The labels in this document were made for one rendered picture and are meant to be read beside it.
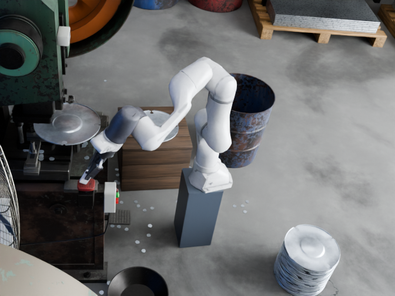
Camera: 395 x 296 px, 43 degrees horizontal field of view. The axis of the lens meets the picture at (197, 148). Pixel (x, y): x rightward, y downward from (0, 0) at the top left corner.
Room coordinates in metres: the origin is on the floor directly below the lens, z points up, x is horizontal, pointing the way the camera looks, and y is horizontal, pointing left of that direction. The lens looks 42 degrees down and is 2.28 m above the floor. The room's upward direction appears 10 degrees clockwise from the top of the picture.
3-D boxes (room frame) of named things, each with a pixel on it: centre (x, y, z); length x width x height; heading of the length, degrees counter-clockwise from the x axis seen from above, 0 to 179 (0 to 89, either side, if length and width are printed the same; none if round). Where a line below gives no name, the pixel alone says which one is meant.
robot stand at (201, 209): (1.80, -0.05, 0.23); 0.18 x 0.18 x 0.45; 19
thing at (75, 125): (1.68, 0.59, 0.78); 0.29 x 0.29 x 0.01
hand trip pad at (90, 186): (1.38, 0.42, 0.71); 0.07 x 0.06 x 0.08; 102
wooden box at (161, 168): (2.27, 0.27, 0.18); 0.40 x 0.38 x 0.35; 107
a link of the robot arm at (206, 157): (1.84, -0.03, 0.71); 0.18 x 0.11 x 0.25; 31
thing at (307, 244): (1.66, -0.67, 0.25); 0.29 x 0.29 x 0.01
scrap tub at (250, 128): (2.58, -0.21, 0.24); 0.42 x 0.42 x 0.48
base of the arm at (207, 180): (1.82, -0.09, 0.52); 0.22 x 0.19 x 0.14; 109
